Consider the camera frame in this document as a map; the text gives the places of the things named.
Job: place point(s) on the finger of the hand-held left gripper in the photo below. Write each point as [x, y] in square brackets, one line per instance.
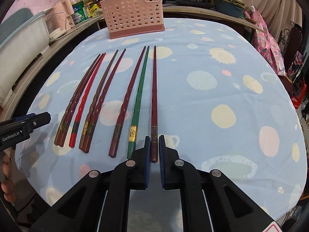
[39, 120]
[12, 123]

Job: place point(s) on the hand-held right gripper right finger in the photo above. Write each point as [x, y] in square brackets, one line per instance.
[161, 169]

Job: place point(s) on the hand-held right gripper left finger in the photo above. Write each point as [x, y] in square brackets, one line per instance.
[147, 169]

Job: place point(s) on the bright red chopstick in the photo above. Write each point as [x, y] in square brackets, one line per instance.
[75, 128]

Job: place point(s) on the green chopstick gold band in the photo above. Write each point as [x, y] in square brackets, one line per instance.
[132, 133]

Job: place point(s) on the brown chopstick gold band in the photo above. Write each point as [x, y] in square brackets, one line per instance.
[85, 131]

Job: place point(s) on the pink perforated utensil basket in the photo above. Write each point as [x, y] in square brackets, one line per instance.
[135, 17]

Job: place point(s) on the person's left hand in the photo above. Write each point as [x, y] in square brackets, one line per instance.
[7, 188]

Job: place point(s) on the grey side counter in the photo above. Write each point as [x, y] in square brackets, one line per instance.
[36, 72]

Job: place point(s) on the white tub teal rim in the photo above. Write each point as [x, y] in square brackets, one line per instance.
[14, 60]

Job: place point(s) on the blue dotted tablecloth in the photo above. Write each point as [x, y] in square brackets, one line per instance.
[205, 113]

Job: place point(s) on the cream kitchen appliance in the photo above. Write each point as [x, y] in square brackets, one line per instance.
[60, 17]

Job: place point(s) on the green white can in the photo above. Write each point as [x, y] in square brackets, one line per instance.
[79, 14]

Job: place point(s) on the yellow packet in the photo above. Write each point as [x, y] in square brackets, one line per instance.
[96, 11]

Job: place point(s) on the red box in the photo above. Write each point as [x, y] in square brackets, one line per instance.
[298, 96]

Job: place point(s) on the wooden shelf board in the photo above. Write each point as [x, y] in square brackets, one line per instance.
[205, 12]

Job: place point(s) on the pink floral cloth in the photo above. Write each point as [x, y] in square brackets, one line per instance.
[265, 43]

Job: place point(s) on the black induction cooker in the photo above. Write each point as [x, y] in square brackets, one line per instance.
[188, 3]

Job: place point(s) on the blue plastic basin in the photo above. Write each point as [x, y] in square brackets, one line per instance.
[228, 9]

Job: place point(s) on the dark metal chair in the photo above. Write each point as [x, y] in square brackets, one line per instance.
[295, 43]

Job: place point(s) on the beige curtain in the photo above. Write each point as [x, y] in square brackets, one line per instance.
[272, 0]

